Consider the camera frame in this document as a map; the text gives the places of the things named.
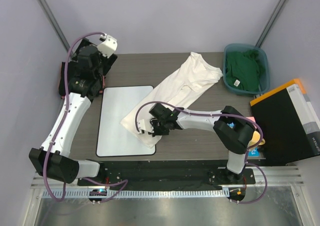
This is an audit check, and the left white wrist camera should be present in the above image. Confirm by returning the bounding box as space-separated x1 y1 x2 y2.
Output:
97 34 118 58

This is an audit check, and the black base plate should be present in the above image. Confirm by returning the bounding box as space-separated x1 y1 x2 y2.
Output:
77 160 256 191

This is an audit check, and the green t shirt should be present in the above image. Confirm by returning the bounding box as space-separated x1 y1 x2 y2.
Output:
225 50 265 92

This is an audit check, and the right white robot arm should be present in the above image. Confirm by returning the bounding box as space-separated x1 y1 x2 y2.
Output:
149 103 260 183

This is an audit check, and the aluminium rail frame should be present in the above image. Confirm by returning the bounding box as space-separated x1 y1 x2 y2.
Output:
32 166 304 201

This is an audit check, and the white t shirt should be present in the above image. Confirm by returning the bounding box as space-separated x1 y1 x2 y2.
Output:
120 52 223 148

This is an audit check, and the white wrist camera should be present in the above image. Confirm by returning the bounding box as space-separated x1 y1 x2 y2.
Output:
97 34 118 58
137 119 154 135

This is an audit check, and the white folding board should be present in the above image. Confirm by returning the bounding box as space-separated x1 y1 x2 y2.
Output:
96 85 157 158

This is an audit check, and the colourful picture book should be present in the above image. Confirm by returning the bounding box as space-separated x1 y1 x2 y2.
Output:
227 123 260 158

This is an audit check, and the pink sticky pad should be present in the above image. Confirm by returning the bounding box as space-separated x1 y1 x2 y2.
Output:
247 117 256 122

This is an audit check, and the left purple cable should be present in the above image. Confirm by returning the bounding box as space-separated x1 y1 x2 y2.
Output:
42 32 130 203

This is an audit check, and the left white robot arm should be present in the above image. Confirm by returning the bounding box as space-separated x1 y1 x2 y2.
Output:
28 34 118 185

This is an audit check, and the black orange box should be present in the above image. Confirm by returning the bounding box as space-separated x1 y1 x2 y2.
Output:
250 79 320 166

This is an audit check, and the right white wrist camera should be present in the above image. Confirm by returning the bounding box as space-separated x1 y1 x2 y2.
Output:
137 119 154 135

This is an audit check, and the teal plastic basket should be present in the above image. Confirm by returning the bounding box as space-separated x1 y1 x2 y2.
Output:
222 43 270 96

